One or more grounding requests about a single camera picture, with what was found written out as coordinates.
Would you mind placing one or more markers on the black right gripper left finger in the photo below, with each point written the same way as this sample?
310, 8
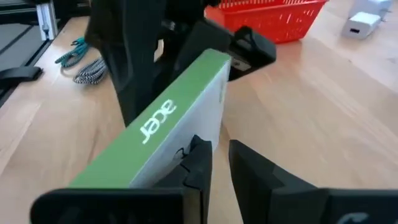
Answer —
124, 208

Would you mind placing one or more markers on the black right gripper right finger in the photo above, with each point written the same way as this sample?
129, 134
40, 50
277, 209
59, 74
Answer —
295, 205

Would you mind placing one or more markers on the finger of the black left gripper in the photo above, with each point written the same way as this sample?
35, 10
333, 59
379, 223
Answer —
252, 49
127, 46

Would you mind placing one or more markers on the white packet with label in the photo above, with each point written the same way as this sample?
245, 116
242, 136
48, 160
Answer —
174, 102

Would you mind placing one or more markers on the red plastic basket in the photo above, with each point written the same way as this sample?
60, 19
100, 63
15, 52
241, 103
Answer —
273, 21

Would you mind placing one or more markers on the white charger adapter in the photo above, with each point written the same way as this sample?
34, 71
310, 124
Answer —
360, 26
370, 6

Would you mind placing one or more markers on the black aluminium table frame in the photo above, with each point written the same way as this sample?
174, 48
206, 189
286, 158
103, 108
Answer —
66, 7

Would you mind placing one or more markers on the silver angle bracket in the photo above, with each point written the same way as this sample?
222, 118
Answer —
47, 21

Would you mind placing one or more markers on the black frame clamp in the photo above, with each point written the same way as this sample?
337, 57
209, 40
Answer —
18, 76

